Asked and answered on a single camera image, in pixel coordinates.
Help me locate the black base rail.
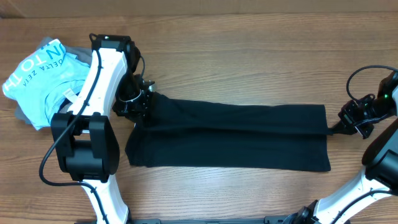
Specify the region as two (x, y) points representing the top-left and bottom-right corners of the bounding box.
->
(127, 215), (293, 224)

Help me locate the grey folded garment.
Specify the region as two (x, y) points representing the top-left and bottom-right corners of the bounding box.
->
(14, 37), (92, 124)

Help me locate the light blue printed t-shirt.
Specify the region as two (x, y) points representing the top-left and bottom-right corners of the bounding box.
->
(2, 39), (90, 130)

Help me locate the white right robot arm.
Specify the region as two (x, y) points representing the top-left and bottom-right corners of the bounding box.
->
(283, 67), (397, 224)

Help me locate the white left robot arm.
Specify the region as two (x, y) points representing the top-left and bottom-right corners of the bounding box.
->
(39, 34), (154, 223)

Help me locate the brown cardboard backboard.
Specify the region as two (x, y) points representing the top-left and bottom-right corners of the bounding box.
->
(1, 0), (397, 18)

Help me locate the black t-shirt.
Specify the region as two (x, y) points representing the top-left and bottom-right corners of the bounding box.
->
(125, 93), (331, 172)

